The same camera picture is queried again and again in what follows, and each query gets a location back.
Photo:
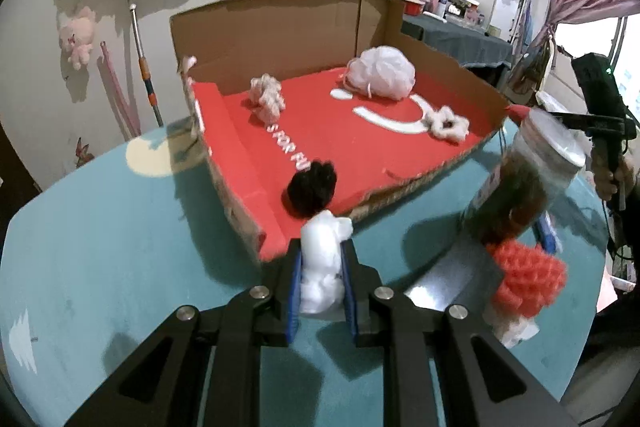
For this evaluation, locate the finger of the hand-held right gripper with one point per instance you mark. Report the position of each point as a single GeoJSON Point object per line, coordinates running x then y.
{"type": "Point", "coordinates": [570, 119]}

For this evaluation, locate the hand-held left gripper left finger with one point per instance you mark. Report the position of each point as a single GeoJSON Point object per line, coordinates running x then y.
{"type": "Point", "coordinates": [294, 307]}

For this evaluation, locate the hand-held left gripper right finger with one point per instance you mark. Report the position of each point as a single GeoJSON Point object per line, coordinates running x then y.
{"type": "Point", "coordinates": [350, 307]}

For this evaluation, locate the white fluffy scrunchie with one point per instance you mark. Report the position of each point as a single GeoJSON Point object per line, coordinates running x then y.
{"type": "Point", "coordinates": [435, 127]}

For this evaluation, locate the red mesh bath pouf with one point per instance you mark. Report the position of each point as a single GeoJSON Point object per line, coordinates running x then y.
{"type": "Point", "coordinates": [525, 277]}

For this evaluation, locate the white tissue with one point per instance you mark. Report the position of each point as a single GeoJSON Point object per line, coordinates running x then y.
{"type": "Point", "coordinates": [515, 332]}

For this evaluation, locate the cardboard box red inside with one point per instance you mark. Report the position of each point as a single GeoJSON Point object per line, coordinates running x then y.
{"type": "Point", "coordinates": [310, 122]}

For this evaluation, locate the white mesh bath pouf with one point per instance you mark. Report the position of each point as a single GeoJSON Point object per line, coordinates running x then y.
{"type": "Point", "coordinates": [382, 72]}

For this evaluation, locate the cream knit scrunchie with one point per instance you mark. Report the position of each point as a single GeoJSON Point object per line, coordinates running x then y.
{"type": "Point", "coordinates": [267, 99]}

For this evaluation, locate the person's right hand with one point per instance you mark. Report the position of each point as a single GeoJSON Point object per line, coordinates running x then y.
{"type": "Point", "coordinates": [605, 182]}

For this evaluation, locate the large glass jar metal lid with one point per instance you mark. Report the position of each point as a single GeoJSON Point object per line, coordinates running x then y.
{"type": "Point", "coordinates": [520, 187]}

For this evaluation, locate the blue packet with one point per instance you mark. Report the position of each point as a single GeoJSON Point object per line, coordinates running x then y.
{"type": "Point", "coordinates": [547, 232]}

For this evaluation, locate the table with dark grey cloth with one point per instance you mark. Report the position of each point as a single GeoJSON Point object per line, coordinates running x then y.
{"type": "Point", "coordinates": [450, 37]}

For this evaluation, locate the pink rod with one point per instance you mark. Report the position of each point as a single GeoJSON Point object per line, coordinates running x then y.
{"type": "Point", "coordinates": [117, 92]}

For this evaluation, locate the pink bunny plush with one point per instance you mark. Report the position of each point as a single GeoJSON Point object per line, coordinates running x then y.
{"type": "Point", "coordinates": [75, 37]}

